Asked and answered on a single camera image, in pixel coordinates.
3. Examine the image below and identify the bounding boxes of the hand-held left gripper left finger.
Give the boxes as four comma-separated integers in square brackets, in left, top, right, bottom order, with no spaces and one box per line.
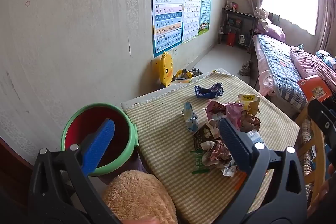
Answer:
[28,119,121,224]

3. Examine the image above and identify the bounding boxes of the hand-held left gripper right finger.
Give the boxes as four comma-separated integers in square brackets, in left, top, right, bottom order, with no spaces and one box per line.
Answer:
[217,117,308,224]

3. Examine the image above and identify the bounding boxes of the reddish white paper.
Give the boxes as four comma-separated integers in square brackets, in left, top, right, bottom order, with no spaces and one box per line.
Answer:
[201,140,233,168]

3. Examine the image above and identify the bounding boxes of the clear plastic wrapper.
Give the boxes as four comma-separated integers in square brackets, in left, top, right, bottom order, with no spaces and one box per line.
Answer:
[247,130,263,146]

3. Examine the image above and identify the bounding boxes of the brown wrapper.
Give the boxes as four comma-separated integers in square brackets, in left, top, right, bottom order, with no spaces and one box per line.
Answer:
[240,112,261,132]

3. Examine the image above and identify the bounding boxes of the silver wrapper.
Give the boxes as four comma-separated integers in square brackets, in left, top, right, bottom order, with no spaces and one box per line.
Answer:
[222,158,238,178]

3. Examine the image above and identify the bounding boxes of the dark brown packet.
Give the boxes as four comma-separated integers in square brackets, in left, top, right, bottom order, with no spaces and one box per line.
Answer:
[193,124,219,149]

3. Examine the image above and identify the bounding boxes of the green bucket red inside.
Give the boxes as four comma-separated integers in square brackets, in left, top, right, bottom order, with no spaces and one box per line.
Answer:
[61,103,139,177]

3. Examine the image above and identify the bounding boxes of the green wrapper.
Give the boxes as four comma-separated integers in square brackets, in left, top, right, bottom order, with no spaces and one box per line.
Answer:
[191,149,210,174]

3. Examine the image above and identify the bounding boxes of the maroon wrapper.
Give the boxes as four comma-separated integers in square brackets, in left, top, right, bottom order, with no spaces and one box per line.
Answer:
[205,100,227,121]

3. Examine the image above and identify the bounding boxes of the yellow wrapper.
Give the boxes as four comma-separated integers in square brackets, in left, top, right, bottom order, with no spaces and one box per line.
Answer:
[238,93,261,115]

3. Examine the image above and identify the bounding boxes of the light blue carton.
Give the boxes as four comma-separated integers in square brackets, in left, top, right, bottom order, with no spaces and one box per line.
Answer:
[182,102,198,133]

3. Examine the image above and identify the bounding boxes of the dark blue wrapper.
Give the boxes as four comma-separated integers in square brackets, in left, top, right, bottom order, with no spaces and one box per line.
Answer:
[194,82,224,99]

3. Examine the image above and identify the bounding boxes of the person's right hand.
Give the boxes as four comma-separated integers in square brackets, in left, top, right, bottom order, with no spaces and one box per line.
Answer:
[318,163,336,203]

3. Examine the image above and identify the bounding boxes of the person's left hand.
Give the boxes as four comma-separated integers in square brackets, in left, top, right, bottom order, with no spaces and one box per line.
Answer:
[123,216,157,224]

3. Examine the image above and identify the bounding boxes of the wooden chair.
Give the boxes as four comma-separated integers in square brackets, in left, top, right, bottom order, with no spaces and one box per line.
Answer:
[294,103,328,209]

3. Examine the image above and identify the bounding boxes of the orange box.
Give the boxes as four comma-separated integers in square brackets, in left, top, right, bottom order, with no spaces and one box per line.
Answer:
[297,76,332,102]

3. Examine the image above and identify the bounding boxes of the pink quilt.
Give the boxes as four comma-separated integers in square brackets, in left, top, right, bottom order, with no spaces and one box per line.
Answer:
[289,46,336,93]

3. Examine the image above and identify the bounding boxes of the blue patterned pillow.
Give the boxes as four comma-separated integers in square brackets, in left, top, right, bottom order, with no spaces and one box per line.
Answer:
[316,49,336,69]

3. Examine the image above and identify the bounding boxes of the green checked tablecloth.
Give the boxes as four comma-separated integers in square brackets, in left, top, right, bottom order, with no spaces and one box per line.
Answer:
[122,70,300,224]

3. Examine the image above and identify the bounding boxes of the tan plush toy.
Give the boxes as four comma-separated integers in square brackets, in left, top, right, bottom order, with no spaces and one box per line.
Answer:
[101,170,179,224]

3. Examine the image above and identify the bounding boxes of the bed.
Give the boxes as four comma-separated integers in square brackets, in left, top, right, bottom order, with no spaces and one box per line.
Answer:
[249,34,336,113]

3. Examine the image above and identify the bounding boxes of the plaid bedsheet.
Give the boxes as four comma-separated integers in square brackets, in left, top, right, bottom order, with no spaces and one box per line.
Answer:
[256,34,307,109]

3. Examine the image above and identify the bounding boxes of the white sneakers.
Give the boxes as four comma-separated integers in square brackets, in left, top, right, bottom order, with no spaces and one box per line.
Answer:
[238,61,252,76]

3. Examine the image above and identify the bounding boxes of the dark wooden furniture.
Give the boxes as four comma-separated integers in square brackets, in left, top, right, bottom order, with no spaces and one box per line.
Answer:
[0,135,34,224]

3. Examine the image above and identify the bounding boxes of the yellow duck potty chair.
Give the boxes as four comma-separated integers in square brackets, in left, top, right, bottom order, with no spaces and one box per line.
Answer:
[157,51,195,88]

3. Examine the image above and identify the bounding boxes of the purple pillow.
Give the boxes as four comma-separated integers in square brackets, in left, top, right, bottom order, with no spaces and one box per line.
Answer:
[256,18,286,42]

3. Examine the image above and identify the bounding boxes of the red bin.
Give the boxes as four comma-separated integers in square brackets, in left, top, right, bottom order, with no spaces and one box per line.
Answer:
[226,32,237,46]

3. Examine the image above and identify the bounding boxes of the beige plush toy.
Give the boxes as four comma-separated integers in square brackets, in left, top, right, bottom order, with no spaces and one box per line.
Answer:
[253,7,268,21]

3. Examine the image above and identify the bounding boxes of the dark metal shelf rack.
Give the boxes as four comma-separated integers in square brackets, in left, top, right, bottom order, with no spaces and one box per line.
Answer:
[220,7,259,52]

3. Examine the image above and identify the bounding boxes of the teal wall poster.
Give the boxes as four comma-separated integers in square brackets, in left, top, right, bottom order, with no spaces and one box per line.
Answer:
[197,0,212,36]

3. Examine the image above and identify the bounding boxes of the white chart wall poster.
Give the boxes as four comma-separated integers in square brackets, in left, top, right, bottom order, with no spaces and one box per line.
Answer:
[182,0,202,44]

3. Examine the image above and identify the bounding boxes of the blue bordered wall poster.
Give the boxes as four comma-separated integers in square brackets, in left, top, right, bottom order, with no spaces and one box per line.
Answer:
[151,0,185,58]

